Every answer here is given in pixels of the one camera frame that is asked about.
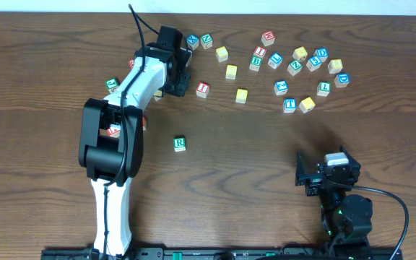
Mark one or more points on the blue S block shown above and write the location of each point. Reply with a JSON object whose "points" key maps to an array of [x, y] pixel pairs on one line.
{"points": [[313, 63]]}

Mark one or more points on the blue T block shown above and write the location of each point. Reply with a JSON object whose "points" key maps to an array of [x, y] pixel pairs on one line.
{"points": [[289, 105]]}

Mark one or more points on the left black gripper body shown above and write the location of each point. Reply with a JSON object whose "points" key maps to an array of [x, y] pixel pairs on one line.
{"points": [[181, 84]]}

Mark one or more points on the green N block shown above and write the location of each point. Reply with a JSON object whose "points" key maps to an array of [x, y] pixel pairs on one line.
{"points": [[206, 41]]}

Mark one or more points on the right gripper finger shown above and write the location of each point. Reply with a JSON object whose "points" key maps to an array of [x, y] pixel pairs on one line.
{"points": [[351, 160], [300, 174]]}

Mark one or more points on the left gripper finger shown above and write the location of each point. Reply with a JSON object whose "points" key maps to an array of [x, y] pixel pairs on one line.
{"points": [[183, 83], [171, 87]]}

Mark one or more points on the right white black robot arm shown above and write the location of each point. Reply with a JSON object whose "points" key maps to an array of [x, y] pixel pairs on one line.
{"points": [[346, 218]]}

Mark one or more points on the red I block centre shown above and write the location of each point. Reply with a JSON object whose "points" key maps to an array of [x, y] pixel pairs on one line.
{"points": [[202, 90]]}

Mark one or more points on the green J block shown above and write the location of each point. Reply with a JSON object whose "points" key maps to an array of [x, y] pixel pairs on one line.
{"points": [[112, 85]]}

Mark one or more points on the red U block lower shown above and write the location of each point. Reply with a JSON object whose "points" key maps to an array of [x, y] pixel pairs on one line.
{"points": [[114, 132]]}

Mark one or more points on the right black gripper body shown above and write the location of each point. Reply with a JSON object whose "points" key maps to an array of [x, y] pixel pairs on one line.
{"points": [[313, 179]]}

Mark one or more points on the red I block right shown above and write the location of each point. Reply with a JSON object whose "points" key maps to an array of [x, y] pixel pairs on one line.
{"points": [[260, 52]]}

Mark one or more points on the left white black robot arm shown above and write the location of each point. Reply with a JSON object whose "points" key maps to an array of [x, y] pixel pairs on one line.
{"points": [[111, 140]]}

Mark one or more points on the yellow 8 block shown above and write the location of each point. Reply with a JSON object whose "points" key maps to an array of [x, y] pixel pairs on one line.
{"points": [[335, 66]]}

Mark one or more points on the blue X block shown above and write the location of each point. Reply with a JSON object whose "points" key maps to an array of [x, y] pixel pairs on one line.
{"points": [[192, 41]]}

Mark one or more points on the green R block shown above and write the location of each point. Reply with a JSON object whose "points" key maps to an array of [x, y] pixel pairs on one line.
{"points": [[179, 144]]}

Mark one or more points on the red A block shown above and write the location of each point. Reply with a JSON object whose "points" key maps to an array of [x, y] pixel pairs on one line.
{"points": [[144, 123]]}

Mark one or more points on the blue L block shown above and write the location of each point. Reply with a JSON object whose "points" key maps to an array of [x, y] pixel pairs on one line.
{"points": [[275, 60]]}

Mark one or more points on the green L block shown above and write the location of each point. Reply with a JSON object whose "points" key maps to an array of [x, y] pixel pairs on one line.
{"points": [[323, 89]]}

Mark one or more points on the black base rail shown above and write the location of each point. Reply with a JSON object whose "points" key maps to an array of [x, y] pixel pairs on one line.
{"points": [[288, 252]]}

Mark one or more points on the blue D block upper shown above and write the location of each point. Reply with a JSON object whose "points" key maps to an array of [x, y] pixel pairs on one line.
{"points": [[321, 54]]}

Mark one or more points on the red i block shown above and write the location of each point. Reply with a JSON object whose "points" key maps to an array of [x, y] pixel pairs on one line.
{"points": [[202, 90], [260, 52]]}

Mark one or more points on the red H block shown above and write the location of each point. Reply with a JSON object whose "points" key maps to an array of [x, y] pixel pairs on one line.
{"points": [[268, 38]]}

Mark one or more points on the blue d block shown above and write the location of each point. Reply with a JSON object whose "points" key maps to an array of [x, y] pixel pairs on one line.
{"points": [[342, 80], [321, 54]]}

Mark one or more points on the blue D block right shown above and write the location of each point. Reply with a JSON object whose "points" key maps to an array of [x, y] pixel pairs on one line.
{"points": [[342, 80]]}

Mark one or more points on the red G block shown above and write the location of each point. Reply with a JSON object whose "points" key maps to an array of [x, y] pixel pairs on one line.
{"points": [[131, 64]]}

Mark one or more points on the green B block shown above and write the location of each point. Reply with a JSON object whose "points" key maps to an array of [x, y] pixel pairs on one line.
{"points": [[255, 63]]}

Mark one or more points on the green Z block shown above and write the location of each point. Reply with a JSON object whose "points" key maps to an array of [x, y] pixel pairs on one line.
{"points": [[294, 67]]}

